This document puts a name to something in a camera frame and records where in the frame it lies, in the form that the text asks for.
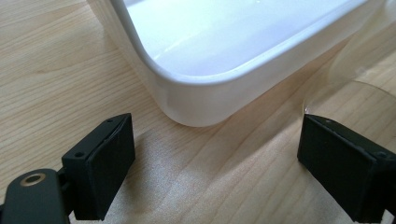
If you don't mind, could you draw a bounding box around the clear plastic cup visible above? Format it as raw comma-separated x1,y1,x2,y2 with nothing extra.
302,0,396,157

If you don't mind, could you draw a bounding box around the white plastic tray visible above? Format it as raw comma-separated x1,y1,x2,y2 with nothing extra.
86,0,387,128

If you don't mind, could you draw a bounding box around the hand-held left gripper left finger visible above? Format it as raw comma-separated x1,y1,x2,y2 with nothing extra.
61,112,136,221

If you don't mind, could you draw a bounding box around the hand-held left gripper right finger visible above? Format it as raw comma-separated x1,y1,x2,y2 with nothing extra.
296,113,396,224

